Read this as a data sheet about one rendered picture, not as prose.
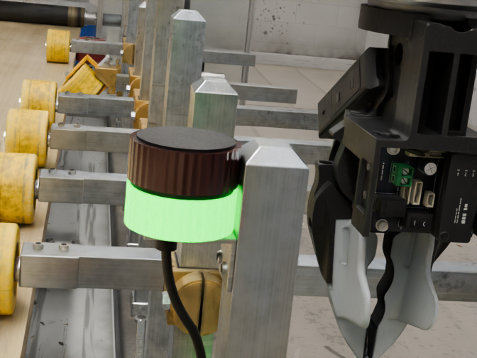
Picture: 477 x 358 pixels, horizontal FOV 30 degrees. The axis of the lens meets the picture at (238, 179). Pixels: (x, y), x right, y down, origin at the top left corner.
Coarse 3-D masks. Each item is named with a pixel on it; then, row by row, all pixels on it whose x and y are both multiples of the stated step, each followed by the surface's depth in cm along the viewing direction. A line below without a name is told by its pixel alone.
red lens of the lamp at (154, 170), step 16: (144, 144) 46; (240, 144) 48; (128, 160) 47; (144, 160) 45; (160, 160) 45; (176, 160) 45; (192, 160) 45; (208, 160) 45; (224, 160) 46; (240, 160) 47; (128, 176) 47; (144, 176) 46; (160, 176) 45; (176, 176) 45; (192, 176) 45; (208, 176) 45; (224, 176) 46; (176, 192) 45; (192, 192) 45; (208, 192) 46; (224, 192) 46
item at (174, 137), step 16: (160, 128) 49; (176, 128) 50; (192, 128) 50; (160, 144) 45; (176, 144) 46; (192, 144) 46; (208, 144) 46; (224, 144) 47; (160, 192) 46; (160, 240) 47; (224, 240) 48; (224, 256) 50; (224, 272) 49; (176, 288) 50; (176, 304) 50; (192, 336) 50
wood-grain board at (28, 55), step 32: (0, 32) 267; (32, 32) 275; (0, 64) 210; (32, 64) 215; (64, 64) 220; (0, 96) 173; (0, 128) 147; (32, 224) 102; (32, 288) 85; (0, 320) 77; (0, 352) 72
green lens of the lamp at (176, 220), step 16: (128, 192) 47; (144, 192) 46; (128, 208) 47; (144, 208) 46; (160, 208) 46; (176, 208) 45; (192, 208) 46; (208, 208) 46; (224, 208) 47; (128, 224) 47; (144, 224) 46; (160, 224) 46; (176, 224) 46; (192, 224) 46; (208, 224) 46; (224, 224) 47; (176, 240) 46; (192, 240) 46; (208, 240) 46
